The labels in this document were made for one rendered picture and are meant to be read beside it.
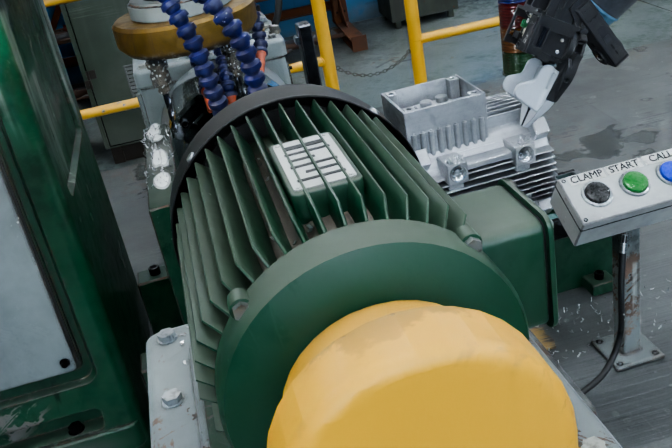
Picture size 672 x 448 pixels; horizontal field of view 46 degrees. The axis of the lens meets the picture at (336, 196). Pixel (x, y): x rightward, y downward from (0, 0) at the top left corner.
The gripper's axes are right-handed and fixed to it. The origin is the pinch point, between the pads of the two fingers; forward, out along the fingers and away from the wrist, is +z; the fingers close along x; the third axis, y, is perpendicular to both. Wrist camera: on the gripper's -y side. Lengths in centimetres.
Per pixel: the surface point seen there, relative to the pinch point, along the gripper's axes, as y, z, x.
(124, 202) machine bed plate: 42, 58, -77
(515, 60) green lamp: -12.8, -4.1, -33.6
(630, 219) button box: -4.7, 4.5, 21.7
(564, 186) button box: 3.0, 3.7, 17.7
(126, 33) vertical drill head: 55, 5, 0
